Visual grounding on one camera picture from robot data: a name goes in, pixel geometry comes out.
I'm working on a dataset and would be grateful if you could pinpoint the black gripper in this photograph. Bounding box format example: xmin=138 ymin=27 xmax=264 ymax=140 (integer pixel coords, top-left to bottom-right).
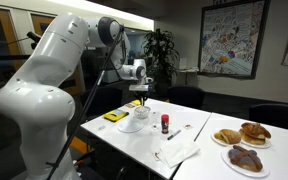
xmin=134 ymin=89 xmax=156 ymax=107

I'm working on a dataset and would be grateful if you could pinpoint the clear glass lid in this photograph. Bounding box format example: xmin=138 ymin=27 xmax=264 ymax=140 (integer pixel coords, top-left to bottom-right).
xmin=134 ymin=105 xmax=151 ymax=114

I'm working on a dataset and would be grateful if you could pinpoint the clear glass bowl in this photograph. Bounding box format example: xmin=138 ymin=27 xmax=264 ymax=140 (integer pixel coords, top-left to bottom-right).
xmin=133 ymin=106 xmax=152 ymax=120

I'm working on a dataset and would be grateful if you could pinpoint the clear plastic lid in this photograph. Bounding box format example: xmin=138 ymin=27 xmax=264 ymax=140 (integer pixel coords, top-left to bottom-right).
xmin=117 ymin=117 xmax=145 ymax=134

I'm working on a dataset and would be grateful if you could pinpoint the small yellow marker box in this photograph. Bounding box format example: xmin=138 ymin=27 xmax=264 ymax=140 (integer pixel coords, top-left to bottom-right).
xmin=124 ymin=99 xmax=143 ymax=109

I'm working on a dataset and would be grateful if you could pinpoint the yellow black box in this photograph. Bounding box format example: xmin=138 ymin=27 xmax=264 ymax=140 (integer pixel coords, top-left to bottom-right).
xmin=102 ymin=108 xmax=130 ymax=123

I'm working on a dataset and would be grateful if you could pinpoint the red spray can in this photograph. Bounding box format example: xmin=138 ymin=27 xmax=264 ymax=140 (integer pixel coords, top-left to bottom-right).
xmin=160 ymin=113 xmax=170 ymax=135

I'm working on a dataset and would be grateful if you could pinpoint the black office chair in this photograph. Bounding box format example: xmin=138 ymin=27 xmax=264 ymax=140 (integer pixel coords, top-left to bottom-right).
xmin=166 ymin=85 xmax=206 ymax=110
xmin=79 ymin=86 xmax=124 ymax=123
xmin=248 ymin=103 xmax=288 ymax=134

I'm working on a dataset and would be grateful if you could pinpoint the black marker pen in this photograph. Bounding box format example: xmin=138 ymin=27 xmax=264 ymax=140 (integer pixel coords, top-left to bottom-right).
xmin=166 ymin=129 xmax=182 ymax=141

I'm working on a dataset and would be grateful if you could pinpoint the small side table with papers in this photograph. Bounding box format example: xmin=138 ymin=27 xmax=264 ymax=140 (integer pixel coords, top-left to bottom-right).
xmin=177 ymin=58 xmax=200 ymax=87

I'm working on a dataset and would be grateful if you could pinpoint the green potted plant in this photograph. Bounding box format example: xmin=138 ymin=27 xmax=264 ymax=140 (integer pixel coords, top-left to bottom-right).
xmin=142 ymin=28 xmax=181 ymax=86

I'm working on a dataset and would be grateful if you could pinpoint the black slanted tripod pole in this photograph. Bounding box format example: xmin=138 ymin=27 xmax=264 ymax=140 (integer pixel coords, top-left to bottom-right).
xmin=45 ymin=26 xmax=125 ymax=180

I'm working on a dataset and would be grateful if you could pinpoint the white paper sheet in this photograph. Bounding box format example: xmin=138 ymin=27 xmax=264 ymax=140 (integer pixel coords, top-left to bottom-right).
xmin=157 ymin=138 xmax=201 ymax=169

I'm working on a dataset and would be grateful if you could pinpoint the white plate under tan pastry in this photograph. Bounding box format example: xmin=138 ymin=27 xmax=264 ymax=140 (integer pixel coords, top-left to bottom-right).
xmin=210 ymin=129 xmax=243 ymax=148

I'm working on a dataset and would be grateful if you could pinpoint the tan folded pastry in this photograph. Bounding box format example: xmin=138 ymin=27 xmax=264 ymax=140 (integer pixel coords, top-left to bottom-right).
xmin=213 ymin=128 xmax=242 ymax=145

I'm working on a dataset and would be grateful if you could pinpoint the white plate under chocolate bun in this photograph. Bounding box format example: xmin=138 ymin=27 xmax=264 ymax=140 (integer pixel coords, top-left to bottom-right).
xmin=220 ymin=148 xmax=271 ymax=179

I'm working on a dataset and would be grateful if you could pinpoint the large framed map poster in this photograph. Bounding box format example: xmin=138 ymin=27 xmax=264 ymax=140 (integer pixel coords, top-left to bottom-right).
xmin=197 ymin=0 xmax=272 ymax=80

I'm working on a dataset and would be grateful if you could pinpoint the brown crossed bread bun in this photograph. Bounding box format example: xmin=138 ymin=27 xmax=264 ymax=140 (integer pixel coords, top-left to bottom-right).
xmin=238 ymin=122 xmax=272 ymax=146

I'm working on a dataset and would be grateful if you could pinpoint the chocolate crossed bread bun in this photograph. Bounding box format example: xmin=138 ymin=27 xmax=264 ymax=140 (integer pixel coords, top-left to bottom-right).
xmin=227 ymin=144 xmax=264 ymax=173

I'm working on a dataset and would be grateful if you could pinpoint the white plate under brown bun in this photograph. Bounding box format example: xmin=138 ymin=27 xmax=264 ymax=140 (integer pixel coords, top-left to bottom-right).
xmin=240 ymin=138 xmax=272 ymax=150

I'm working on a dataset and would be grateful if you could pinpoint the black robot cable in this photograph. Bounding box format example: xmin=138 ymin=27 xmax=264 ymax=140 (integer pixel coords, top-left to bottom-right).
xmin=117 ymin=26 xmax=128 ymax=73

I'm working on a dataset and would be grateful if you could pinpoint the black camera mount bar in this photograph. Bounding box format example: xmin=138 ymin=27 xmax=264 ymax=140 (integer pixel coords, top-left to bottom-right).
xmin=0 ymin=31 xmax=42 ymax=63

